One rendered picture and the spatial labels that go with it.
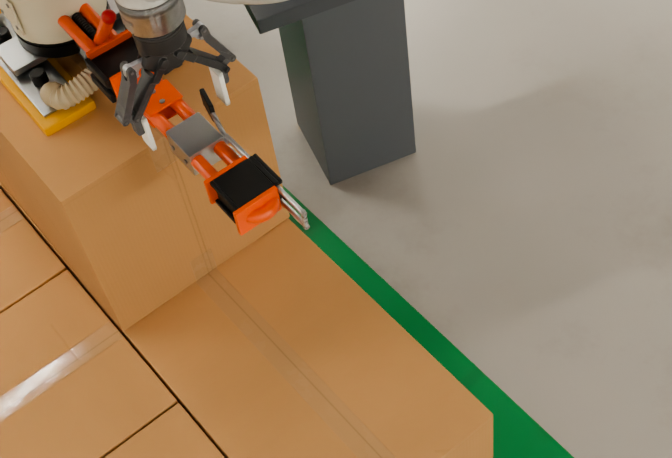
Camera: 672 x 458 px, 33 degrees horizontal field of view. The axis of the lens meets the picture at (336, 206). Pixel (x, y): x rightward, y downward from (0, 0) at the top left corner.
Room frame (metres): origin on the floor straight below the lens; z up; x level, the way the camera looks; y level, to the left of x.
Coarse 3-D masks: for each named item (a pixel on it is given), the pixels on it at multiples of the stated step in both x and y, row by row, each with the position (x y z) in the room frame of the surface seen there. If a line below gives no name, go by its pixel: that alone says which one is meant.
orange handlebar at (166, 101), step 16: (64, 16) 1.50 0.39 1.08; (96, 16) 1.49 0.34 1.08; (80, 32) 1.46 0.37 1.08; (112, 32) 1.44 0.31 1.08; (160, 96) 1.27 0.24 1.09; (176, 96) 1.27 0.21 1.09; (144, 112) 1.26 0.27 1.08; (160, 112) 1.25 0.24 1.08; (176, 112) 1.25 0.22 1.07; (192, 112) 1.23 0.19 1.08; (160, 128) 1.21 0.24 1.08; (224, 144) 1.16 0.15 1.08; (192, 160) 1.14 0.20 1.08; (224, 160) 1.13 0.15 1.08; (208, 176) 1.10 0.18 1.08; (272, 208) 1.02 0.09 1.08
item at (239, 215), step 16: (240, 160) 1.11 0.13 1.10; (224, 176) 1.08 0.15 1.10; (240, 176) 1.08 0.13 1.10; (256, 176) 1.07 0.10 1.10; (208, 192) 1.07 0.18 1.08; (224, 192) 1.05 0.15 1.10; (240, 192) 1.05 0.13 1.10; (256, 192) 1.04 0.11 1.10; (272, 192) 1.04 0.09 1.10; (224, 208) 1.06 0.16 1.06; (240, 208) 1.02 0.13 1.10; (256, 208) 1.02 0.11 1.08; (240, 224) 1.01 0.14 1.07; (256, 224) 1.02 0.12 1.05
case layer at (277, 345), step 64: (0, 192) 1.62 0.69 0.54; (0, 256) 1.45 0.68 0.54; (256, 256) 1.34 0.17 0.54; (320, 256) 1.32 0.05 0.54; (0, 320) 1.30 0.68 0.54; (64, 320) 1.27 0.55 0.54; (192, 320) 1.22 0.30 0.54; (256, 320) 1.19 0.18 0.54; (320, 320) 1.17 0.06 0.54; (384, 320) 1.15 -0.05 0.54; (0, 384) 1.15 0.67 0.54; (64, 384) 1.13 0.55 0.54; (128, 384) 1.10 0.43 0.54; (192, 384) 1.08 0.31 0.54; (256, 384) 1.06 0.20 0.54; (320, 384) 1.04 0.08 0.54; (384, 384) 1.01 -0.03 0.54; (448, 384) 0.99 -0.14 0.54; (0, 448) 1.02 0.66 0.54; (64, 448) 1.00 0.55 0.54; (128, 448) 0.98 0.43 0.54; (192, 448) 0.95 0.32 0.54; (256, 448) 0.93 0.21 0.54; (320, 448) 0.91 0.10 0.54; (384, 448) 0.89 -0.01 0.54; (448, 448) 0.87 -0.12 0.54
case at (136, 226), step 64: (64, 64) 1.54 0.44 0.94; (192, 64) 1.48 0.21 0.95; (0, 128) 1.41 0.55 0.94; (64, 128) 1.38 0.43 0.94; (128, 128) 1.36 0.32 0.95; (256, 128) 1.41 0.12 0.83; (64, 192) 1.24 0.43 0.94; (128, 192) 1.28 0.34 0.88; (192, 192) 1.33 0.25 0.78; (64, 256) 1.39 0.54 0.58; (128, 256) 1.25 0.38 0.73; (192, 256) 1.31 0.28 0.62; (128, 320) 1.23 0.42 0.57
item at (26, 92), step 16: (0, 16) 1.67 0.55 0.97; (0, 32) 1.60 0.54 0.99; (0, 64) 1.54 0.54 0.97; (48, 64) 1.52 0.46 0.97; (0, 80) 1.52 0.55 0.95; (16, 80) 1.49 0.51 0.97; (32, 80) 1.47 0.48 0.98; (48, 80) 1.48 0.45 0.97; (64, 80) 1.47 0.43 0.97; (16, 96) 1.46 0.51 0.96; (32, 96) 1.45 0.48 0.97; (32, 112) 1.41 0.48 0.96; (48, 112) 1.40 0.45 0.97; (64, 112) 1.40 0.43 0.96; (80, 112) 1.40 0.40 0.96; (48, 128) 1.37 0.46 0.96
